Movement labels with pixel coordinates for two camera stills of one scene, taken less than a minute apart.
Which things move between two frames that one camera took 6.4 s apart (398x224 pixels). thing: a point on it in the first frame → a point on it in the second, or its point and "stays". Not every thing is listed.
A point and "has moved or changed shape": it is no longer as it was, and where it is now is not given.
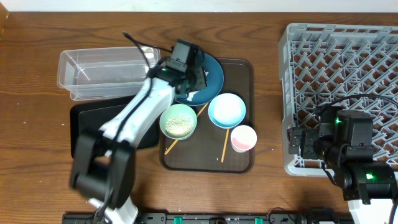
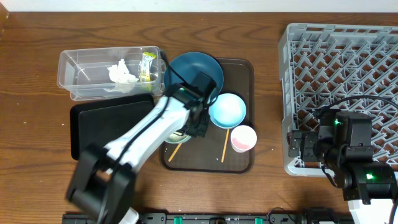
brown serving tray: x=209 y=149 stays
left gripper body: x=193 y=81 → x=198 y=127
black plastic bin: x=90 y=117 stays
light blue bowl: x=227 y=111 stays
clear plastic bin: x=104 y=73 stays
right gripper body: x=310 y=135 stays
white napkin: x=189 y=95 has moved or changed shape
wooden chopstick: x=225 y=145 stays
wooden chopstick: x=176 y=140 → x=175 y=150
